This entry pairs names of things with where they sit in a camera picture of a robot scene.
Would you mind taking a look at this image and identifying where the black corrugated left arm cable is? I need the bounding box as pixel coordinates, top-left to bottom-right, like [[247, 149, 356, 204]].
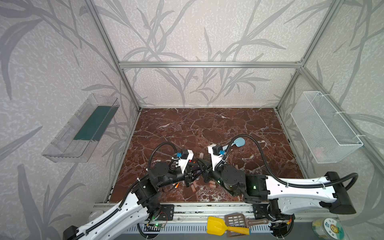
[[71, 141, 178, 240]]

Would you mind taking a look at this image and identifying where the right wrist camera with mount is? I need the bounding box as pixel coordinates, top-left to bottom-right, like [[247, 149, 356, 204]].
[[208, 144, 228, 171]]

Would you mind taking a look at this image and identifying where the white wire mesh basket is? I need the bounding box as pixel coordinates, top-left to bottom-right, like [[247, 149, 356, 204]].
[[291, 91, 364, 164]]

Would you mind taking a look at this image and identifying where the light blue toy shovel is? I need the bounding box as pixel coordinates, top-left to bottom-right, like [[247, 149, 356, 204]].
[[233, 137, 246, 148]]

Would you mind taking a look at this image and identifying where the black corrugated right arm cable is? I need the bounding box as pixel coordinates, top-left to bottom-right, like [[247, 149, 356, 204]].
[[223, 134, 359, 191]]

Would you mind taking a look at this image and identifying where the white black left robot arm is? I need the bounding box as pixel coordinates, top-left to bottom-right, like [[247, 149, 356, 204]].
[[63, 161, 201, 240]]

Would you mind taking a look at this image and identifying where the aluminium cage frame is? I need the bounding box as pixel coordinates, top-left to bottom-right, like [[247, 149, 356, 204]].
[[83, 0, 384, 224]]

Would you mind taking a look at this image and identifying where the clear plastic wall tray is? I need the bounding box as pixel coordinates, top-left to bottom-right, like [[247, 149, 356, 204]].
[[42, 94, 120, 163]]

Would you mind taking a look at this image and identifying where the green circuit board with wires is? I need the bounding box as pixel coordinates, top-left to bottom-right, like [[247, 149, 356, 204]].
[[145, 221, 167, 232]]

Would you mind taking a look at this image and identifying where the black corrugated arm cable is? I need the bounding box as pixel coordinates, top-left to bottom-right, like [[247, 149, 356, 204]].
[[223, 134, 359, 191], [71, 141, 178, 240]]

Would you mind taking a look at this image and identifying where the yellow toy shovel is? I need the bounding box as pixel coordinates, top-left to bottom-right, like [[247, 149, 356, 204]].
[[207, 216, 251, 236]]

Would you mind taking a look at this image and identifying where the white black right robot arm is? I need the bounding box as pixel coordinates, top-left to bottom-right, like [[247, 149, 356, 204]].
[[198, 160, 358, 217]]

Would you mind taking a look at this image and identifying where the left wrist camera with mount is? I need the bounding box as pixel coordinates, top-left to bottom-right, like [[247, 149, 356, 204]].
[[177, 149, 194, 173]]

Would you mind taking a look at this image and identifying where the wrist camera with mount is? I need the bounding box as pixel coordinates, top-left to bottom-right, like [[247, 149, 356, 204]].
[[177, 149, 194, 173], [208, 144, 228, 171]]

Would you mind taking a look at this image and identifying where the brown toy spatula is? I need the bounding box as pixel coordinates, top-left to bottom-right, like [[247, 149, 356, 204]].
[[224, 213, 269, 228]]

